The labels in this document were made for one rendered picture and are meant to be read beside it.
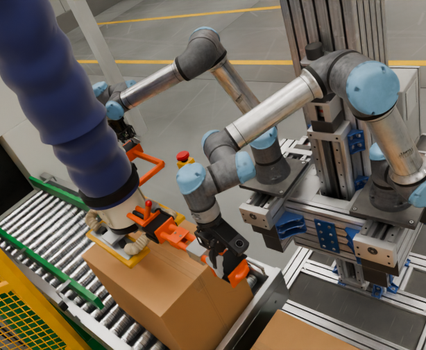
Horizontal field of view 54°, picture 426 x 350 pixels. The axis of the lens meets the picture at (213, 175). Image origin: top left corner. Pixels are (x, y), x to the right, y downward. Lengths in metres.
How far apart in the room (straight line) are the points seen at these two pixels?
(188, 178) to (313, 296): 1.50
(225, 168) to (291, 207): 0.81
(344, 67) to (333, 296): 1.50
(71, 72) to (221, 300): 1.05
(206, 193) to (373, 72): 0.48
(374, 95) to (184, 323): 1.09
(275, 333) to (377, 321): 0.58
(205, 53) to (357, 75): 0.65
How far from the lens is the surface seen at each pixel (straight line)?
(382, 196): 1.53
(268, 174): 1.73
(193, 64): 1.53
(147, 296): 1.68
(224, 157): 1.06
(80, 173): 1.50
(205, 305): 1.74
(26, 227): 3.32
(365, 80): 1.05
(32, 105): 1.38
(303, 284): 2.43
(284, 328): 1.90
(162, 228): 1.44
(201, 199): 1.04
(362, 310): 2.31
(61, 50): 1.35
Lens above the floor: 2.14
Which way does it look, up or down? 35 degrees down
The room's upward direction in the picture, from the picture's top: 22 degrees counter-clockwise
